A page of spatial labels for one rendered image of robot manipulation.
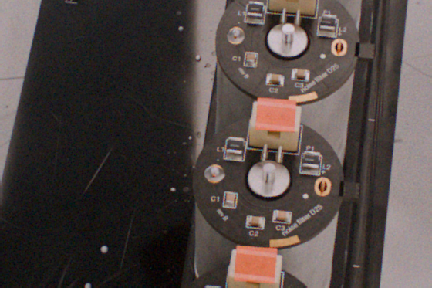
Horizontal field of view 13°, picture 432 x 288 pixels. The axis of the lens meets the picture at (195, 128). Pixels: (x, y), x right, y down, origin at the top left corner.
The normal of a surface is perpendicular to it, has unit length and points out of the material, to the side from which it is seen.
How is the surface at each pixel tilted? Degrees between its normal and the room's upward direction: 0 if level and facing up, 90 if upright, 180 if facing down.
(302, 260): 90
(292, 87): 0
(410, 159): 0
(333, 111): 90
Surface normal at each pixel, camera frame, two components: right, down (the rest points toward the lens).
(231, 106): -0.77, 0.54
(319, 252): 0.70, 0.61
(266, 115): 0.00, -0.53
